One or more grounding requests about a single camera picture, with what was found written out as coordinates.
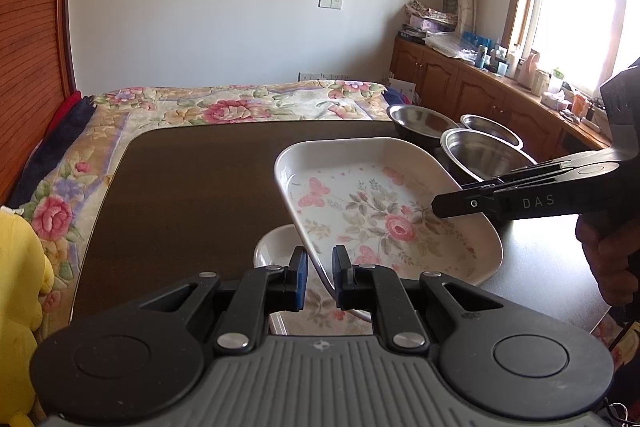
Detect large steel bowl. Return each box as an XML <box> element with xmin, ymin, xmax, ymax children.
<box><xmin>440</xmin><ymin>128</ymin><xmax>537</xmax><ymax>181</ymax></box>

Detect small steel bowl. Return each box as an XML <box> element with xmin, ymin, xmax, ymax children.
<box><xmin>460</xmin><ymin>114</ymin><xmax>524</xmax><ymax>148</ymax></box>

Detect floral square plate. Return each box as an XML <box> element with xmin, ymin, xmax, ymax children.
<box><xmin>274</xmin><ymin>136</ymin><xmax>503</xmax><ymax>291</ymax></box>
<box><xmin>252</xmin><ymin>223</ymin><xmax>377</xmax><ymax>337</ymax></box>

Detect person's right hand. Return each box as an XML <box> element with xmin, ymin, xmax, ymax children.
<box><xmin>576</xmin><ymin>215</ymin><xmax>639</xmax><ymax>307</ymax></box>

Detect wooden side cabinet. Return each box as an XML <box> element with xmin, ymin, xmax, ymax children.
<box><xmin>390</xmin><ymin>38</ymin><xmax>611</xmax><ymax>161</ymax></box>

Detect stack of books and papers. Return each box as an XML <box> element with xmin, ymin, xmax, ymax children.
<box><xmin>401</xmin><ymin>0</ymin><xmax>458</xmax><ymax>40</ymax></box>

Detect floral bed quilt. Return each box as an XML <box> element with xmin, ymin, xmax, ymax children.
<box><xmin>12</xmin><ymin>80</ymin><xmax>388</xmax><ymax>339</ymax></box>

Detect yellow plush toy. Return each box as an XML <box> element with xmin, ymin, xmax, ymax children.
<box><xmin>1</xmin><ymin>207</ymin><xmax>54</xmax><ymax>426</ymax></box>

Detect red and navy pillows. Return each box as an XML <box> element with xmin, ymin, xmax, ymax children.
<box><xmin>6</xmin><ymin>91</ymin><xmax>96</xmax><ymax>208</ymax></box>

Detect wooden slatted wardrobe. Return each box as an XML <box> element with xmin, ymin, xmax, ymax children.
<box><xmin>1</xmin><ymin>0</ymin><xmax>76</xmax><ymax>200</ymax></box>

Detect white wall switch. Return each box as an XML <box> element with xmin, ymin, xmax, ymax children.
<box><xmin>318</xmin><ymin>0</ymin><xmax>343</xmax><ymax>10</ymax></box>

